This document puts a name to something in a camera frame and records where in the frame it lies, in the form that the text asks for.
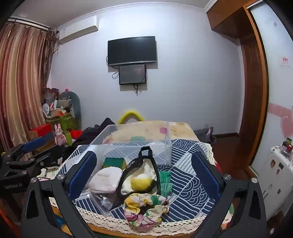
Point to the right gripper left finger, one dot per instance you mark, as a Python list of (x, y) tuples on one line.
[(38, 218)]

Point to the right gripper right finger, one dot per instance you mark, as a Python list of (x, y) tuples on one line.
[(249, 218)]

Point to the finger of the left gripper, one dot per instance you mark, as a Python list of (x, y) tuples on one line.
[(34, 142), (51, 157)]

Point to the bagged steel wool scrubber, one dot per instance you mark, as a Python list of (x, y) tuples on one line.
[(105, 203)]

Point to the white towel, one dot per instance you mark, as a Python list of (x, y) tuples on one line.
[(105, 181)]

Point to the green yellow scrub sponge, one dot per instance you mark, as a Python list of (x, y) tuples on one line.
[(115, 162)]

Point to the yellow plush toy ball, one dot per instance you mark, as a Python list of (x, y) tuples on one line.
[(142, 182)]

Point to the clear plastic storage box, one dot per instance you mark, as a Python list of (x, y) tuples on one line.
[(129, 150)]

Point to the green knitted cloth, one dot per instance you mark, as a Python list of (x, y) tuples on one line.
[(166, 187)]

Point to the black strap cream bag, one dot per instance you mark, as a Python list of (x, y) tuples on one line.
[(143, 164)]

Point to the floral fabric scrunchie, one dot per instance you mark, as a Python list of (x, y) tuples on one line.
[(144, 211)]

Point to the red box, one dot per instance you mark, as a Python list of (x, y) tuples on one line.
[(42, 130)]

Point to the pink plush rabbit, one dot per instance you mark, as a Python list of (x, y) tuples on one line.
[(60, 138)]

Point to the green cardboard box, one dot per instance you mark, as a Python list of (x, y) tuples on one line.
[(67, 122)]

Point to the white plastic baby fence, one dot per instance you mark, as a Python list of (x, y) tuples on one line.
[(275, 180)]

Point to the black clothes pile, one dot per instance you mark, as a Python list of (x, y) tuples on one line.
[(89, 134)]

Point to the grey green pillow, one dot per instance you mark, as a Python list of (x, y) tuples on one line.
[(75, 104)]

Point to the blue white patterned tablecloth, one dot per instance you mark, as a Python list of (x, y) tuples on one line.
[(189, 202)]

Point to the striped brown curtain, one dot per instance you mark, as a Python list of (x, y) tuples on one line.
[(26, 57)]

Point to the yellow foam arch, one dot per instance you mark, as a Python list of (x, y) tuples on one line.
[(130, 114)]

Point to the beige floral blanket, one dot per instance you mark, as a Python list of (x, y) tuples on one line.
[(154, 130)]

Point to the white wall air conditioner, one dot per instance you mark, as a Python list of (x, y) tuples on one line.
[(81, 28)]

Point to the small black wall monitor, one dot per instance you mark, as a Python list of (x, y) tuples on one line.
[(132, 74)]

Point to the large black wall television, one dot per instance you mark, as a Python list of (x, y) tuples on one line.
[(133, 50)]

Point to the wooden wardrobe frame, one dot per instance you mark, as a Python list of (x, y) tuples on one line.
[(233, 19)]

